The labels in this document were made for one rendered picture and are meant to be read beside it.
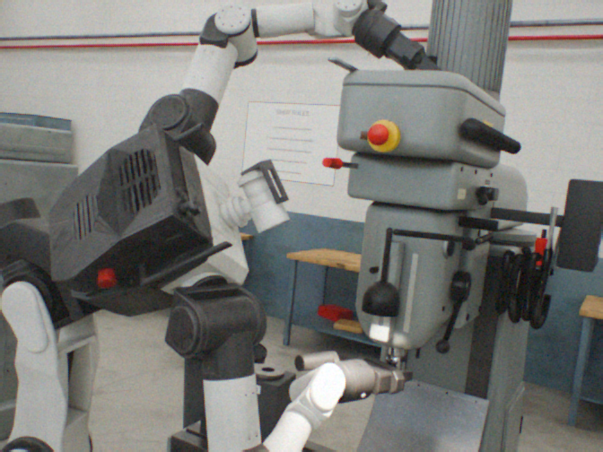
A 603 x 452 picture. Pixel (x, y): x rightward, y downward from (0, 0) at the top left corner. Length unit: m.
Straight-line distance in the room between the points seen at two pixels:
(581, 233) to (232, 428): 0.90
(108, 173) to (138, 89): 6.84
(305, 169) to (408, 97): 5.18
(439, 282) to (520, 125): 4.37
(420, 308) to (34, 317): 0.78
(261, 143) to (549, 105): 3.00
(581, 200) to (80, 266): 1.08
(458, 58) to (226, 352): 0.91
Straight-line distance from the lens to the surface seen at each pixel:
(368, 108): 1.16
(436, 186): 1.20
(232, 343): 1.00
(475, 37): 1.53
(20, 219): 1.31
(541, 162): 5.53
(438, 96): 1.12
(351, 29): 1.39
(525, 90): 5.63
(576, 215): 1.48
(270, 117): 6.57
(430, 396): 1.79
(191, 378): 3.31
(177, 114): 1.20
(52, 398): 1.32
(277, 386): 1.54
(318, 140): 6.23
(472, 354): 1.74
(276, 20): 1.39
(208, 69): 1.31
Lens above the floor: 1.68
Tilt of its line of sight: 6 degrees down
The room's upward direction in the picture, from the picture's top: 6 degrees clockwise
